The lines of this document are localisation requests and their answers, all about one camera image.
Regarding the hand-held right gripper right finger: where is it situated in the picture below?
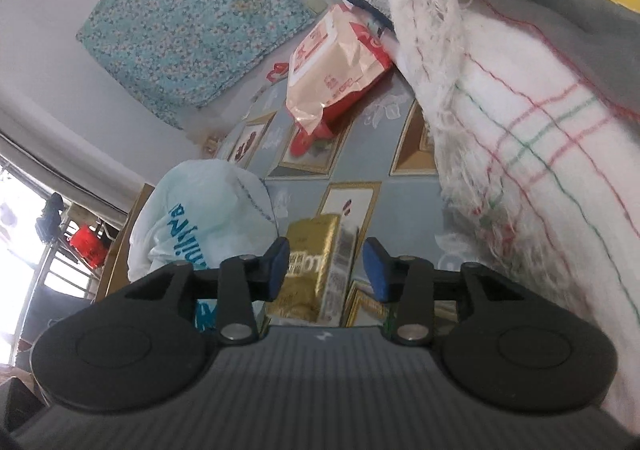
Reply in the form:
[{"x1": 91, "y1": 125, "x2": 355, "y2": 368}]
[{"x1": 362, "y1": 237, "x2": 507, "y2": 345}]

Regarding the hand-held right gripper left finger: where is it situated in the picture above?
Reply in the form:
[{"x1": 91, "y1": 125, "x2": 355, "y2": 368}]
[{"x1": 122, "y1": 237, "x2": 292, "y2": 345}]

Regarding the gold foil packet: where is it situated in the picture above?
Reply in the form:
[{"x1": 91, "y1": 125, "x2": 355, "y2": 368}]
[{"x1": 264, "y1": 213, "x2": 359, "y2": 327}]

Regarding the brown cardboard box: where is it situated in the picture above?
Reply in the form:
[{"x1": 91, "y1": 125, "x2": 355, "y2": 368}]
[{"x1": 95, "y1": 183, "x2": 157, "y2": 304}]

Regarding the white plastic bag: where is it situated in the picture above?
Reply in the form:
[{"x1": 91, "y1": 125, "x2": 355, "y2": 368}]
[{"x1": 126, "y1": 159, "x2": 279, "y2": 332}]

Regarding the fruit print tablecloth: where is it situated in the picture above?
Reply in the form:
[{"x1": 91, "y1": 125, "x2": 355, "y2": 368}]
[{"x1": 215, "y1": 65, "x2": 453, "y2": 331}]

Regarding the white checked fringed blanket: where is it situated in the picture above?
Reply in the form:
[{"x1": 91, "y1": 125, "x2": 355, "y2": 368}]
[{"x1": 354, "y1": 0, "x2": 640, "y2": 347}]

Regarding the red bag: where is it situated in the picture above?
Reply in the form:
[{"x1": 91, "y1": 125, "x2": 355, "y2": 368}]
[{"x1": 69, "y1": 224, "x2": 109, "y2": 267}]

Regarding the red peach wipes pack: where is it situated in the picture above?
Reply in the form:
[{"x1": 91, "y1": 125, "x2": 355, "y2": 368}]
[{"x1": 284, "y1": 3, "x2": 394, "y2": 159}]

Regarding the dark blue hanging clothing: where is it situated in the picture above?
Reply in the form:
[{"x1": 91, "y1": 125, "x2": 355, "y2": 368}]
[{"x1": 34, "y1": 193, "x2": 67, "y2": 244}]

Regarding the teal floral cloth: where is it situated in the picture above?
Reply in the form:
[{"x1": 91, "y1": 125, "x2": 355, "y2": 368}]
[{"x1": 75, "y1": 0, "x2": 329, "y2": 131}]

